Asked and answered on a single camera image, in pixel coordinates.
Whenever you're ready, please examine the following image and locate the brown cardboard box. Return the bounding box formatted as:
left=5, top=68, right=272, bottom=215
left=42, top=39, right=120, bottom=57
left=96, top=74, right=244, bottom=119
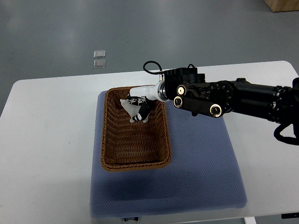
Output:
left=264, top=0, right=299, bottom=13

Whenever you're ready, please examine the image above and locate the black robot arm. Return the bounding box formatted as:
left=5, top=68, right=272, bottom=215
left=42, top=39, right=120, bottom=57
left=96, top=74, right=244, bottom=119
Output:
left=157, top=64, right=299, bottom=145

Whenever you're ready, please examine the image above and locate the white bear figurine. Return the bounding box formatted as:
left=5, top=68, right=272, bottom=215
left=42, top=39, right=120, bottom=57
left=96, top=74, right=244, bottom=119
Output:
left=120, top=99, right=149, bottom=123

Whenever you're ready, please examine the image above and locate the brown wicker basket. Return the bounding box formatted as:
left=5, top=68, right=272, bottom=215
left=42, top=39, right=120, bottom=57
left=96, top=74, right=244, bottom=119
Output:
left=100, top=87, right=172, bottom=172

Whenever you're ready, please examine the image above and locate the blue grey cloth mat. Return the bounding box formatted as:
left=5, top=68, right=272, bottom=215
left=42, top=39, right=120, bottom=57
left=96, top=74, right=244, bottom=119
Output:
left=90, top=92, right=247, bottom=218

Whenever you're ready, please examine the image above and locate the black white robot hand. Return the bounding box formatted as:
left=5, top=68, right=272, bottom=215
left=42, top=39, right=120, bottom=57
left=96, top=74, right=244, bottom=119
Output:
left=126, top=81, right=169, bottom=121

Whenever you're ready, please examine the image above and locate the black table control panel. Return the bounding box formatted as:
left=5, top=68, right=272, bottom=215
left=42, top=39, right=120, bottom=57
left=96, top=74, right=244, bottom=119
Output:
left=281, top=212, right=299, bottom=219

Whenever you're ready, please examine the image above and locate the clear floor plate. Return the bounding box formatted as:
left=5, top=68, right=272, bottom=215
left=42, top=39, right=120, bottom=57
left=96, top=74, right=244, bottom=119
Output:
left=93, top=50, right=106, bottom=58
left=93, top=59, right=106, bottom=68

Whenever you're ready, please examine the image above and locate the lower clear floor plate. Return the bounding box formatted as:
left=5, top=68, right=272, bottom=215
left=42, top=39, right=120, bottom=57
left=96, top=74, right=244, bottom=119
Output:
left=93, top=59, right=106, bottom=68

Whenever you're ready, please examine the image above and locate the upper clear floor plate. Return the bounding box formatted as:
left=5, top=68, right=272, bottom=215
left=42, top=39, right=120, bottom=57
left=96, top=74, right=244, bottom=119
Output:
left=93, top=50, right=106, bottom=58

